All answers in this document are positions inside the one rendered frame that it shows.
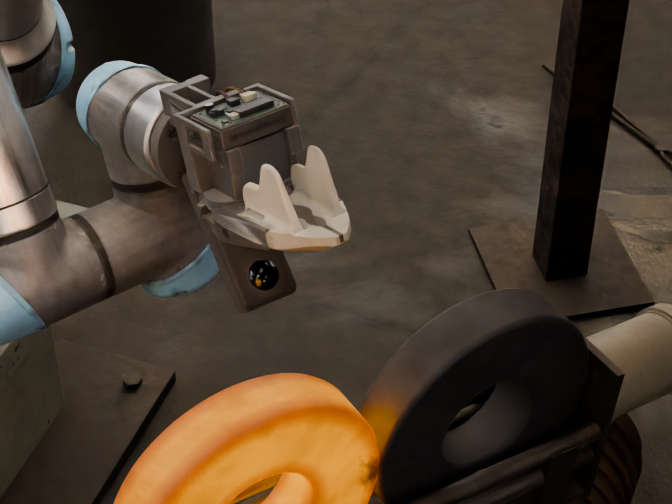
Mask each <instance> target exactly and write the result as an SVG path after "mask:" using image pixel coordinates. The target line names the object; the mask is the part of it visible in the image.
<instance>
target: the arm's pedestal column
mask: <svg viewBox="0 0 672 504"><path fill-rule="evenodd" d="M175 382H176V376H175V371H174V370H172V369H168V368H164V367H161V366H157V365H153V364H150V363H146V362H143V361H139V360H135V359H132V358H128V357H124V356H121V355H117V354H114V353H110V352H106V351H103V350H99V349H95V348H92V347H88V346H85V345H81V344H77V343H74V342H70V341H66V340H63V339H59V338H56V337H53V335H52V330H51V325H50V326H47V329H46V330H44V331H43V332H42V334H41V335H40V336H39V338H38V339H37V341H36V342H35V343H34V345H33V346H32V347H31V349H30V350H29V351H28V353H27V354H26V355H25V357H24V358H23V359H22V361H21V362H20V364H19V365H18V366H17V368H16V369H15V370H14V372H13V373H12V374H11V376H10V377H9V378H8V380H7V381H6V383H5V384H4V385H3V387H2V388H1V389H0V504H100V503H101V501H102V500H103V498H104V496H105V495H106V493H107V492H108V490H109V488H110V487H111V485H112V483H113V482H114V480H115V479H116V477H117V475H118V474H119V472H120V471H121V469H122V467H123V466H124V464H125V462H126V461H127V459H128V458H129V456H130V454H131V453H132V451H133V450H134V448H135V446H136V445H137V443H138V441H139V440H140V438H141V437H142V435H143V433H144V432H145V430H146V428H147V427H148V425H149V424H150V422H151V420H152V419H153V417H154V416H155V414H156V412H157V411H158V409H159V407H160V406H161V404H162V403H163V401H164V399H165V398H166V396H167V395H168V393H169V391H170V390H171V388H172V386H173V385H174V383H175Z"/></svg>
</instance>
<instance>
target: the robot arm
mask: <svg viewBox="0 0 672 504"><path fill-rule="evenodd" d="M72 40H73V37H72V33H71V29H70V26H69V23H68V21H67V18H66V16H65V14H64V12H63V10H62V8H61V6H60V5H59V3H58V2H57V0H0V345H4V344H7V343H9V342H12V341H14V340H17V339H19V338H22V337H24V336H26V335H29V334H31V333H34V332H36V331H44V330H46V329H47V326H50V325H52V324H54V323H56V322H58V321H60V320H62V319H65V318H67V317H69V316H71V315H73V314H75V313H77V312H80V311H82V310H84V309H86V308H88V307H90V306H92V305H95V304H97V303H99V302H101V301H103V300H105V299H108V298H112V297H114V296H116V295H118V294H120V293H122V292H125V291H127V290H129V289H131V288H133V287H135V286H137V285H140V286H141V288H142V289H143V290H144V291H145V292H146V293H148V294H149V295H152V296H155V297H161V298H172V297H177V296H178V295H180V294H182V293H187V294H190V293H193V292H195V291H198V290H200V289H201V288H203V287H205V286H206V285H208V284H209V283H210V282H211V281H212V280H213V279H214V278H215V277H216V276H217V274H218V272H219V270H220V272H221V275H222V277H223V280H224V282H225V284H226V287H227V289H228V292H229V294H230V296H231V299H232V301H233V304H234V306H235V308H236V310H237V311H238V312H239V313H242V314H245V313H248V312H251V311H253V310H255V309H258V308H260V307H263V306H265V305H268V304H270V303H272V302H275V301H277V300H280V299H282V298H285V297H287V296H289V295H291V294H293V293H294V292H295V291H296V289H297V283H296V281H295V278H294V276H293V274H292V271H291V269H290V266H289V264H288V262H287V259H286V257H285V254H284V252H283V251H326V250H328V249H330V248H332V247H335V246H337V245H339V244H342V243H344V242H346V241H348V240H349V237H350V233H351V225H350V220H349V215H348V213H347V209H346V208H345V205H344V203H343V201H342V200H341V199H339V197H338V194H337V191H336V188H335V186H334V183H333V180H332V177H331V174H330V170H329V167H328V164H327V161H326V158H325V156H324V154H323V152H322V151H321V150H320V149H319V148H318V147H316V146H309V147H308V151H307V159H306V165H305V166H303V165H301V164H298V161H297V156H296V154H297V153H299V152H302V151H304V148H303V143H302V138H301V133H300V128H299V124H298V119H297V114H296V109H295V104H294V99H293V98H292V97H289V96H287V95H285V94H282V93H280V92H277V91H275V90H273V89H270V88H268V87H266V86H263V85H261V84H259V83H257V84H254V85H252V86H249V87H246V88H244V89H243V88H241V87H237V86H229V87H227V88H226V90H225V93H224V92H223V91H217V92H216V97H215V96H213V93H212V88H211V84H210V79H209V78H208V77H206V76H204V75H202V74H200V75H198V76H195V77H192V78H190V79H188V80H186V81H185V82H182V83H179V82H177V81H175V80H173V79H171V78H169V77H167V76H164V75H162V74H161V73H160V72H159V71H158V70H156V69H154V68H152V67H150V66H147V65H142V64H135V63H132V62H128V61H112V62H106V63H104V64H103V65H101V66H99V67H98V68H96V69H95V70H93V71H92V72H91V73H90V74H89V75H88V76H87V77H86V79H85V80H84V81H83V83H82V85H81V87H80V89H79V92H78V95H77V100H76V112H77V117H78V121H79V123H80V125H81V127H82V128H83V130H84V131H85V133H86V134H87V135H88V136H89V138H90V139H91V140H92V141H93V142H94V143H95V144H97V145H98V146H100V147H101V149H102V153H103V156H104V160H105V163H106V167H107V170H108V174H109V179H110V183H111V186H112V190H113V194H114V198H112V199H110V200H107V201H105V202H103V203H101V204H98V205H96V206H94V207H91V208H89V209H87V210H84V211H82V212H80V213H78V214H73V215H71V216H69V217H66V218H64V219H61V216H60V214H59V212H58V209H57V205H56V202H55V199H54V196H53V193H52V191H51V188H50V185H49V182H48V180H47V177H46V174H45V171H44V169H43V166H42V163H41V160H40V157H39V155H38V152H37V149H36V146H35V144H34V141H33V138H32V135H31V132H30V130H29V127H28V124H27V121H26V119H25V116H24V113H23V110H22V109H24V108H30V107H35V106H38V105H40V104H42V103H44V102H45V101H47V100H48V99H49V98H51V97H53V96H55V95H57V94H59V93H61V92H62V91H63V90H64V89H65V88H66V87H67V86H68V85H69V83H70V81H71V79H72V76H73V73H74V67H75V49H74V48H73V47H72V45H71V41H72ZM229 89H236V90H233V91H230V92H229ZM219 93H220V94H222V95H219ZM269 95H270V96H269ZM237 96H240V97H238V98H237ZM271 96H273V97H275V98H273V97H271ZM235 97H236V98H235ZM276 98H277V99H276ZM278 99H280V100H282V101H280V100H278Z"/></svg>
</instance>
